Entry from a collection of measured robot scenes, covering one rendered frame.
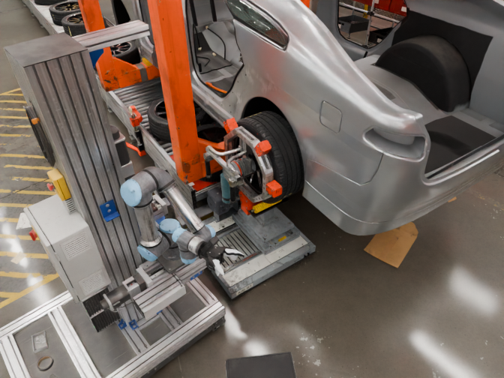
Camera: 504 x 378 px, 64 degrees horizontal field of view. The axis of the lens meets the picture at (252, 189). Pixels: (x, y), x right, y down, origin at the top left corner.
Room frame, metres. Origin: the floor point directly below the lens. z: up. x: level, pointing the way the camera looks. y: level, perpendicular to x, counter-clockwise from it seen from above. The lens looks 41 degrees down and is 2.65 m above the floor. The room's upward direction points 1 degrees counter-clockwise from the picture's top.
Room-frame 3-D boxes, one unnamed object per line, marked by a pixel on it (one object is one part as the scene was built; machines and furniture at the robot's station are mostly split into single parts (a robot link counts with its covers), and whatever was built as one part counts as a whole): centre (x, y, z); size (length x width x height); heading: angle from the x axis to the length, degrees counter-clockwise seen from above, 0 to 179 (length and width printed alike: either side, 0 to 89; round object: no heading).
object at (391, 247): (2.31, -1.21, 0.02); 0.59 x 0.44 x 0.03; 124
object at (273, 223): (2.41, -0.11, 0.32); 0.40 x 0.30 x 0.28; 34
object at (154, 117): (3.77, 0.76, 0.39); 0.66 x 0.66 x 0.24
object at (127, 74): (4.40, 1.30, 0.69); 0.52 x 0.17 x 0.35; 124
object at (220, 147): (2.79, 0.24, 0.69); 0.52 x 0.17 x 0.35; 124
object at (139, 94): (3.88, 0.86, 0.14); 2.47 x 0.85 x 0.27; 34
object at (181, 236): (1.29, 0.32, 1.21); 0.11 x 0.08 x 0.09; 54
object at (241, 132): (2.31, 0.03, 0.85); 0.54 x 0.07 x 0.54; 34
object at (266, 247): (2.41, -0.11, 0.13); 0.50 x 0.36 x 0.10; 34
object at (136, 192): (1.44, 0.54, 1.19); 0.15 x 0.12 x 0.55; 144
